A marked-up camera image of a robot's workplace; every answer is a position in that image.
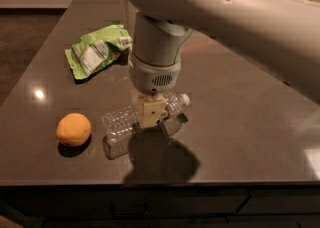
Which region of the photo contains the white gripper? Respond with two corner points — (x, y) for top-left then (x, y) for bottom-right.
(128, 54), (181, 128)

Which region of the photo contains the clear plastic water bottle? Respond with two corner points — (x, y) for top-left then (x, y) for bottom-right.
(102, 92), (191, 142)

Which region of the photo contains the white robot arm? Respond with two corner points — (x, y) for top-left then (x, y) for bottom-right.
(128, 0), (320, 101)

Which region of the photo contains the crumpled green chip bag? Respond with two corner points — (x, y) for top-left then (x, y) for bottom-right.
(65, 22), (133, 81)

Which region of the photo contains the orange fruit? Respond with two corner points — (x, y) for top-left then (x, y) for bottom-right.
(56, 113), (91, 147)

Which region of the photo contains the dark drawer with handle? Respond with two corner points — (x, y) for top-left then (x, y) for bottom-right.
(6, 189), (248, 219)

